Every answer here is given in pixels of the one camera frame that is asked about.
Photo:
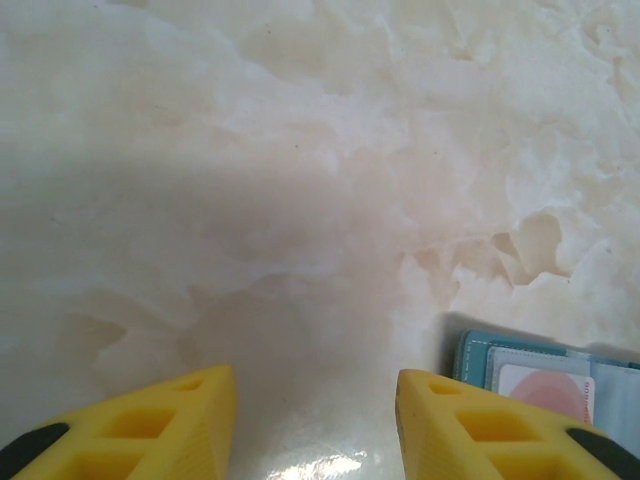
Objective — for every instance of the teal card holder wallet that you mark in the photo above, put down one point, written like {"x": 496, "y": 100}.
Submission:
{"x": 472, "y": 357}

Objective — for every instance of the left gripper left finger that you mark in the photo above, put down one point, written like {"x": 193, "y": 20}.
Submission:
{"x": 150, "y": 430}

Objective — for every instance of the white and pink credit card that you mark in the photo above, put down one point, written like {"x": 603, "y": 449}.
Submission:
{"x": 545, "y": 395}

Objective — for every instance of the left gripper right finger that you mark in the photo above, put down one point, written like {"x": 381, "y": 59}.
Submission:
{"x": 475, "y": 440}

